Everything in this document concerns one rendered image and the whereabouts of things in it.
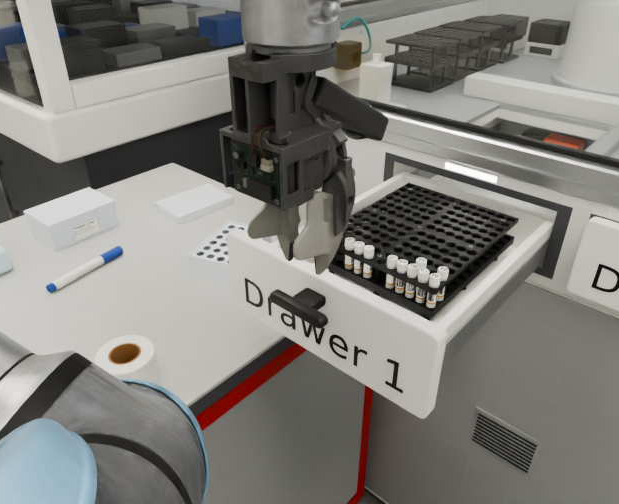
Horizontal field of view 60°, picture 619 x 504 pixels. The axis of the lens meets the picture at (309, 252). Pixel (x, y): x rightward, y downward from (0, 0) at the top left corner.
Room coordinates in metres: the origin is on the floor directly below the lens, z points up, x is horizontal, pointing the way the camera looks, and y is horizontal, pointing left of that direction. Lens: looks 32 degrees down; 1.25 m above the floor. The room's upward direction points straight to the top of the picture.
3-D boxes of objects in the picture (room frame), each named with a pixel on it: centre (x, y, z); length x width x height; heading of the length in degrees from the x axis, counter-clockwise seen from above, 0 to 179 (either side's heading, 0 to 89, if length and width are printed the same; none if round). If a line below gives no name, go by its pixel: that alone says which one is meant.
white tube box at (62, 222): (0.86, 0.43, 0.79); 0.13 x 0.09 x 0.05; 140
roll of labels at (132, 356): (0.49, 0.22, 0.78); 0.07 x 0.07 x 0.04
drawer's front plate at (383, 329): (0.47, -0.01, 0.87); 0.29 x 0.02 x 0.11; 48
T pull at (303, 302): (0.45, 0.00, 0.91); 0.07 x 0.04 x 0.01; 48
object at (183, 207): (0.95, 0.23, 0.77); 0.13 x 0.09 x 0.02; 134
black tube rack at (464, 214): (0.62, -0.15, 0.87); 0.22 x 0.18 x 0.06; 138
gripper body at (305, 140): (0.43, 0.02, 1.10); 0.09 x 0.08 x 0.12; 140
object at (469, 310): (0.63, -0.15, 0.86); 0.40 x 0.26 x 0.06; 138
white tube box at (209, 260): (0.75, 0.13, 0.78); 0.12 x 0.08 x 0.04; 156
